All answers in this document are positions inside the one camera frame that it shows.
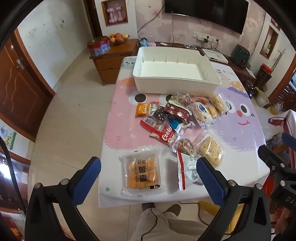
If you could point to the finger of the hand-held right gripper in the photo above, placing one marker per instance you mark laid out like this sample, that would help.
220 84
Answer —
289 142
270 160

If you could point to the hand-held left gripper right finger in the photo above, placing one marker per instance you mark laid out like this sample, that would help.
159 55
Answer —
211 183

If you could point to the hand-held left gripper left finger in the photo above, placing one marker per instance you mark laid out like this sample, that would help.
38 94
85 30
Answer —
89 178

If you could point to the white red-edged packet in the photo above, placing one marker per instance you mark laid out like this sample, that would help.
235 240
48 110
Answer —
187 166

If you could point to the square puffed rice packet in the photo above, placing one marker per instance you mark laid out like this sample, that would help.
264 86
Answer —
209 149

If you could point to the small nut bar packet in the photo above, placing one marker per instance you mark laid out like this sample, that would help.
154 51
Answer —
183 146

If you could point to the orange cake packet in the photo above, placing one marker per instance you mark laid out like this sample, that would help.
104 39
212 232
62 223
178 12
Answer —
141 171

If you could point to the red biscuit packet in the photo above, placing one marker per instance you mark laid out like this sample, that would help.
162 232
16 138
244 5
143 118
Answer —
165 135

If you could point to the blue foil packet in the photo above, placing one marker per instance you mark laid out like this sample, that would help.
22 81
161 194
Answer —
174 121

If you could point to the yellow cake packet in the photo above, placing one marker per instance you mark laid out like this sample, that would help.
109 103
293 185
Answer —
214 111

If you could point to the white round-label packet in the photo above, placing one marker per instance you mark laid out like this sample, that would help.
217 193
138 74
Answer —
202 111

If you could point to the long puffed rice packet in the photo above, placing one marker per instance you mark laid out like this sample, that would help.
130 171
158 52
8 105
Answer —
218 100

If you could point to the dark red packet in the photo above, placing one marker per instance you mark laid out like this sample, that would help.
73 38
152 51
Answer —
178 111

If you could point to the orange sausage snack packet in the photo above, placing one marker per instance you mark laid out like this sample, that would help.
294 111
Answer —
201 99

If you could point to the chocolate brownie packet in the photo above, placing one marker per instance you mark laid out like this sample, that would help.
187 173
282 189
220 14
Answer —
159 114

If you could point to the orange cereal bar packet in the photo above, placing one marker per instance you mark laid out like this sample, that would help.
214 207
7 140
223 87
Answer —
142 110

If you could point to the mixed nut bar packet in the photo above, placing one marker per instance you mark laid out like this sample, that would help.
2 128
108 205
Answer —
180 98

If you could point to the white plastic bin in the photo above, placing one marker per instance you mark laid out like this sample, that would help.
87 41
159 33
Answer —
175 74

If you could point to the person's right forearm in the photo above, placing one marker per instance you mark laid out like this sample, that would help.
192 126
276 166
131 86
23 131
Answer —
285 224

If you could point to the yellow plastic stool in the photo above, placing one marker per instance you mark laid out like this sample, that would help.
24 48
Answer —
233 220

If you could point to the person's shoe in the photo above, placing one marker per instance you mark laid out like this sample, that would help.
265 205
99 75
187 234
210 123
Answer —
148 206
173 208

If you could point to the white bucket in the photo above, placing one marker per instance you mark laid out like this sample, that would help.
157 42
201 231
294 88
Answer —
262 99

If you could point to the person's beige trousers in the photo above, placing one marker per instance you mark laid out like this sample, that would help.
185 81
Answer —
171 228

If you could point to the red-lidded basket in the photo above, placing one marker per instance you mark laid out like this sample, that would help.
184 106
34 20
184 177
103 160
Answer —
263 76

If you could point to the wooden television cabinet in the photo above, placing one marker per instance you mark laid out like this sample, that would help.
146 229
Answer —
238 69

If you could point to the dark green air fryer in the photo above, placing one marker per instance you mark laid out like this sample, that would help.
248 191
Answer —
241 55

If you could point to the wooden door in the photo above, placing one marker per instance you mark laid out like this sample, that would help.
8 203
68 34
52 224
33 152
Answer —
18 92

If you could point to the white set-top box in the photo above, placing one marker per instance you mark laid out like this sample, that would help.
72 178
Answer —
215 55

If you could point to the wooden side cabinet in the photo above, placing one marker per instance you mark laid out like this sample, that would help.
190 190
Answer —
111 64

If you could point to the red tin box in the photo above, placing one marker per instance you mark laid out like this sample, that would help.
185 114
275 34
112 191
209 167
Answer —
99 46

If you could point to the fruit bowl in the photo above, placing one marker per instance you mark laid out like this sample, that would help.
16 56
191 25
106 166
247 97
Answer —
119 38

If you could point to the black television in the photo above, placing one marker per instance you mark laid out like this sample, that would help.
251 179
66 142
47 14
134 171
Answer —
208 11

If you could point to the pink dumbbell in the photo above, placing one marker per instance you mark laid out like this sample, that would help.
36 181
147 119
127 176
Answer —
119 14
111 15

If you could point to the wall sticker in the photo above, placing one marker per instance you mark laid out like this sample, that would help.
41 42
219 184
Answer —
9 139

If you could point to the wall power sockets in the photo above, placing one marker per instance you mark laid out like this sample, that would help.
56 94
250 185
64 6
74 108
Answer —
204 37

